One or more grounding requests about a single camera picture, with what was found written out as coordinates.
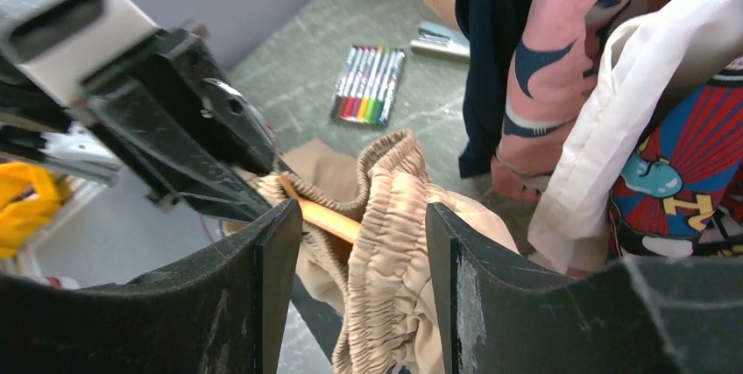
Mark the pink patterned shorts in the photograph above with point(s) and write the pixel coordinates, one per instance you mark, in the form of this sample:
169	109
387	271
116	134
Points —
552	72

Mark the white shorts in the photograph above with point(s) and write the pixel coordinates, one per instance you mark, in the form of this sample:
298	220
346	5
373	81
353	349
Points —
675	49

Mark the navy blue shorts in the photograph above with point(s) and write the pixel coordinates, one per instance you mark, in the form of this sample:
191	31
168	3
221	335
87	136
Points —
493	29

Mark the colourful cartoon print shorts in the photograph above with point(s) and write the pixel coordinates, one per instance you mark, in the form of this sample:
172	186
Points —
680	192

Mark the beige shorts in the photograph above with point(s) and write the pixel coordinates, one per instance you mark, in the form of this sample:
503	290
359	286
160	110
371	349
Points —
381	284

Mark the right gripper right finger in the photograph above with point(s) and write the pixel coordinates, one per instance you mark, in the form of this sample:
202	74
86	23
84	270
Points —
499	312

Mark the pack of coloured markers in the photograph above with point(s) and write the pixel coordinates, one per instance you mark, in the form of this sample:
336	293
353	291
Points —
365	90

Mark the grey stapler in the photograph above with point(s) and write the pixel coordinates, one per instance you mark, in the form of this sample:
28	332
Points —
441	42

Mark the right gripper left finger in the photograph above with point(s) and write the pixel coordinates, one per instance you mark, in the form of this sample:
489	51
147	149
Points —
221	309

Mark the yellow plastic object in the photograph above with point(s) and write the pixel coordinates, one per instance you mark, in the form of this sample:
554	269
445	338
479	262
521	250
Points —
31	196

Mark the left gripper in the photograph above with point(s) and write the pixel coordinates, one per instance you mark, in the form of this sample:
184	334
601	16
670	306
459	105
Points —
181	134

